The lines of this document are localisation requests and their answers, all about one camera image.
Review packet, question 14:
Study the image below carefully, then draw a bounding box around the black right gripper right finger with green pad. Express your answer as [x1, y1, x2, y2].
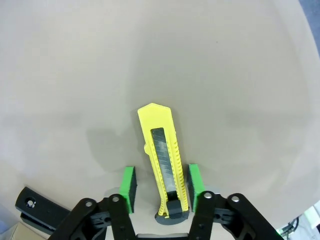
[187, 163, 279, 240]

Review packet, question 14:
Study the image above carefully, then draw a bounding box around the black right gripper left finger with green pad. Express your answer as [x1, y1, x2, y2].
[51, 166, 139, 240]

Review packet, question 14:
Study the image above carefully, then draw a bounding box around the black cable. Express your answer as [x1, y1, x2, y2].
[274, 216, 301, 236]

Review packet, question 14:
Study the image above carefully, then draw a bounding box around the yellow utility knife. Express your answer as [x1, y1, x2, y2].
[137, 102, 190, 227]

